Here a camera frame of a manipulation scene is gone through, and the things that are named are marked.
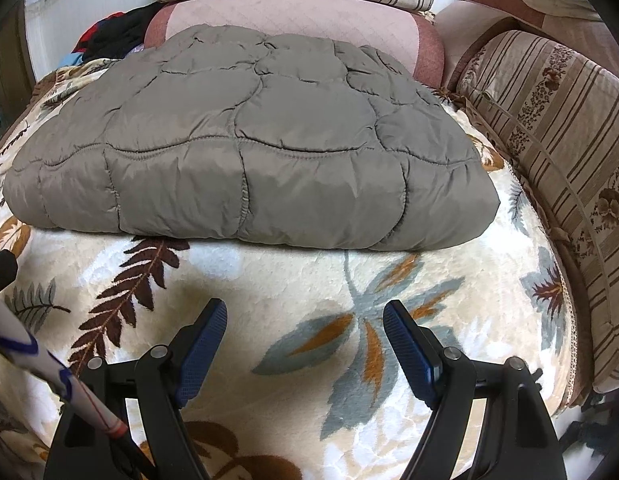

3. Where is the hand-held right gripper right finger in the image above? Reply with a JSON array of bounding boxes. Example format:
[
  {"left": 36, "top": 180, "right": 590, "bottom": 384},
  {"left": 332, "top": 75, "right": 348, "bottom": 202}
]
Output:
[{"left": 383, "top": 300, "right": 565, "bottom": 480}]

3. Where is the pile of dark clothes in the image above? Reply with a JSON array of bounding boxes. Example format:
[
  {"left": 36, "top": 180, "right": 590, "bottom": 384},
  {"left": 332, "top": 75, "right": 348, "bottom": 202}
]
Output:
[{"left": 72, "top": 2, "right": 162, "bottom": 61}]

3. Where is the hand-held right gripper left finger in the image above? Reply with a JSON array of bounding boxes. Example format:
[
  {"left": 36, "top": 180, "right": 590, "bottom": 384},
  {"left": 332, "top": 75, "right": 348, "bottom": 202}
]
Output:
[{"left": 43, "top": 297, "right": 229, "bottom": 480}]

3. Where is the dark wooden cabinet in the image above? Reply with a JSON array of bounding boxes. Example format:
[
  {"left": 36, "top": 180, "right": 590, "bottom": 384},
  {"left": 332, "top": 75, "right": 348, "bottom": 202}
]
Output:
[{"left": 0, "top": 5, "right": 37, "bottom": 131}]

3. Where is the white taped cable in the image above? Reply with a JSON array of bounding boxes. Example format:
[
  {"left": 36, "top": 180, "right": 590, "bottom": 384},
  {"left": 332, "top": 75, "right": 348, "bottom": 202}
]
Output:
[{"left": 0, "top": 290, "right": 157, "bottom": 480}]

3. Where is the leaf print blanket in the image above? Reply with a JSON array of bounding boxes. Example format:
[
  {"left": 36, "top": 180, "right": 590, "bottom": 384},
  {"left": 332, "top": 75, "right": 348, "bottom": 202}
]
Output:
[{"left": 0, "top": 55, "right": 577, "bottom": 480}]

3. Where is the pink sofa armrest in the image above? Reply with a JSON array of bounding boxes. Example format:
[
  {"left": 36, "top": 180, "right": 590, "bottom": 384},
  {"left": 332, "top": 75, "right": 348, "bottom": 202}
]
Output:
[{"left": 434, "top": 0, "right": 545, "bottom": 91}]

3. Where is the pink cushion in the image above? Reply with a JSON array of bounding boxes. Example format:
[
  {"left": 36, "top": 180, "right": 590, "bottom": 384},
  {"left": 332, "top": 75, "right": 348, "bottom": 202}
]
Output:
[{"left": 144, "top": 2, "right": 446, "bottom": 86}]

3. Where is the grey quilted jacket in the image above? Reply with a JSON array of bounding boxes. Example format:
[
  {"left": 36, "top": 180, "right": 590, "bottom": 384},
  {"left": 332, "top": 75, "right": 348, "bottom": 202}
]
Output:
[{"left": 3, "top": 25, "right": 501, "bottom": 252}]

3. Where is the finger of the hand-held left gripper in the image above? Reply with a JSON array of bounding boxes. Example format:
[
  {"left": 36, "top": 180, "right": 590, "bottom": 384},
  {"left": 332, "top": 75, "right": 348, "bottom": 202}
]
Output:
[{"left": 0, "top": 249, "right": 18, "bottom": 293}]

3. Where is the striped floral side cushion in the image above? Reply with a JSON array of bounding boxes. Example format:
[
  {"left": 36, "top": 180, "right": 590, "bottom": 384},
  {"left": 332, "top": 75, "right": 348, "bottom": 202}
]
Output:
[{"left": 454, "top": 30, "right": 619, "bottom": 396}]

